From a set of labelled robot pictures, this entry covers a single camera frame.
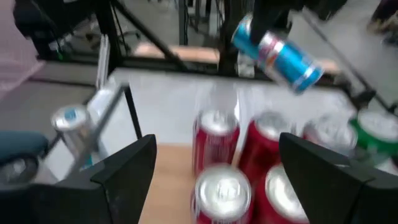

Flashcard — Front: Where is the slim silver blue can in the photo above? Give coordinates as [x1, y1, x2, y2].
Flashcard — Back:
[50, 104, 108, 172]
[230, 12, 325, 95]

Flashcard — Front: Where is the white table mat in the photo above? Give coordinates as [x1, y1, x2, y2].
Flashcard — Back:
[40, 67, 398, 187]

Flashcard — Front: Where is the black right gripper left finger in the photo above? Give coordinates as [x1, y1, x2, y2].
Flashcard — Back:
[0, 133, 158, 224]

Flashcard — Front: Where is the green Sprite can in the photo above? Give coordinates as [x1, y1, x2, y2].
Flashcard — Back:
[349, 108, 398, 162]

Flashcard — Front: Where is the wooden tray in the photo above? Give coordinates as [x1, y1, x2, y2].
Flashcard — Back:
[67, 81, 398, 224]

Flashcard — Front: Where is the black table frame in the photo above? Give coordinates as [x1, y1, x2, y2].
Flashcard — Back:
[93, 0, 398, 113]

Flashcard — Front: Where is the red Coca-Cola can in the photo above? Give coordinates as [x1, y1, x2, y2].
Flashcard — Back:
[192, 108, 241, 177]
[253, 164, 310, 224]

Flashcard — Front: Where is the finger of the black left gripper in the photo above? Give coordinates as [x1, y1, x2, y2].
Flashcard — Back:
[250, 0, 293, 45]

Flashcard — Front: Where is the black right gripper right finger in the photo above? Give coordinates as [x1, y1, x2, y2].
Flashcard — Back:
[278, 132, 398, 224]

